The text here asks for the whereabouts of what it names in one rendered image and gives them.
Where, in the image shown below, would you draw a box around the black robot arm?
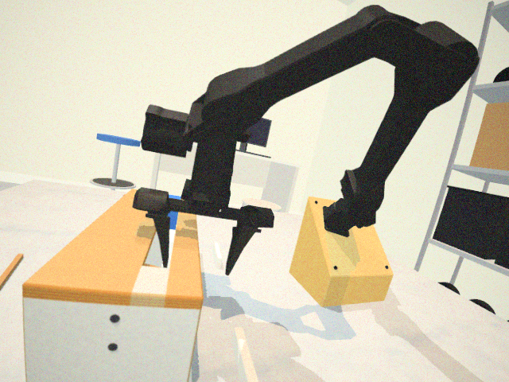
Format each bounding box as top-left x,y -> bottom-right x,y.
141,5 -> 480,237

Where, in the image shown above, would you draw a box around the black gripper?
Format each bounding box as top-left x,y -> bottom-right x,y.
131,156 -> 274,275

